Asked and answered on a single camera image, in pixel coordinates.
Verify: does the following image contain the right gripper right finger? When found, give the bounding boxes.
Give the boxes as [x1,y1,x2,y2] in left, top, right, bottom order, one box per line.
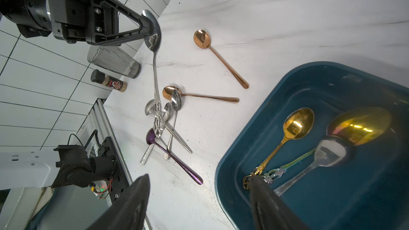
[249,175,309,230]

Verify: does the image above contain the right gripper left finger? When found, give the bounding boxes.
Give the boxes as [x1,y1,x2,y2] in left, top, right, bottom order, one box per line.
[87,174,150,230]

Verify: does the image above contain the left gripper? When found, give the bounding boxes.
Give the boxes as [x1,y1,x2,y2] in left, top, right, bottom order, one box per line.
[48,0,153,46]

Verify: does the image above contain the silver ornate spoon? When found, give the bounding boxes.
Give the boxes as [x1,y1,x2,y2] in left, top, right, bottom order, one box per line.
[142,10,165,137]

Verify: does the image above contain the plain silver spoon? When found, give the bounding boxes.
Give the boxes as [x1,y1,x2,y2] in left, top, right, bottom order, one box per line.
[274,136,353,197]

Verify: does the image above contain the gold ornate-handle spoon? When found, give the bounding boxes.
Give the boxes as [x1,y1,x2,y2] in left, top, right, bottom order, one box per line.
[242,108,315,190]

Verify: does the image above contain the teal storage box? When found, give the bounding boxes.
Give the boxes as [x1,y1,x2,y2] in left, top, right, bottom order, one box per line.
[215,62,409,230]

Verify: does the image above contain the rainbow ornate-handle spoon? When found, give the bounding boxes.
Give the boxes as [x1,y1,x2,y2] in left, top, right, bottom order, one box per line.
[264,107,392,184]

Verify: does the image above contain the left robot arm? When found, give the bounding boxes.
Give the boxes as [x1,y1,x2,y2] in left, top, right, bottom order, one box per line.
[1,0,159,46]

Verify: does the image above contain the rose gold spoon lower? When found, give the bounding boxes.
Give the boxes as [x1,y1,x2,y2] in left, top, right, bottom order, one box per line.
[163,85,240,103]

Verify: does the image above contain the rose gold spoon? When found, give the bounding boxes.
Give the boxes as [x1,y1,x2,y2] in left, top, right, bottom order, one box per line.
[193,29,250,89]
[163,85,240,103]

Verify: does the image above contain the rose gold spoon upper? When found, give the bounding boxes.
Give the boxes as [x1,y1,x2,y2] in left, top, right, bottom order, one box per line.
[193,29,250,89]

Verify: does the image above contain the purple spoon left group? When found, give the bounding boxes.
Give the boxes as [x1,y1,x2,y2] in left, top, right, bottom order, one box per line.
[146,128,203,185]

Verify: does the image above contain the silver ladle spoon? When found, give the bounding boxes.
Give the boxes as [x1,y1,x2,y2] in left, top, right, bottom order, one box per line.
[145,100,193,154]

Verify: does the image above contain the clear drinking glass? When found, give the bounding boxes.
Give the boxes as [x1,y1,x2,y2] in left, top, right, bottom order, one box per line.
[87,45,141,79]

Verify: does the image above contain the spice shaker bottle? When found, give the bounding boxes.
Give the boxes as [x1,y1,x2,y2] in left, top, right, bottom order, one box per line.
[91,69,127,92]

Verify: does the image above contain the aluminium mounting rail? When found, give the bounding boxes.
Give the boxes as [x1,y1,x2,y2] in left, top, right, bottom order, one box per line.
[79,98,154,230]

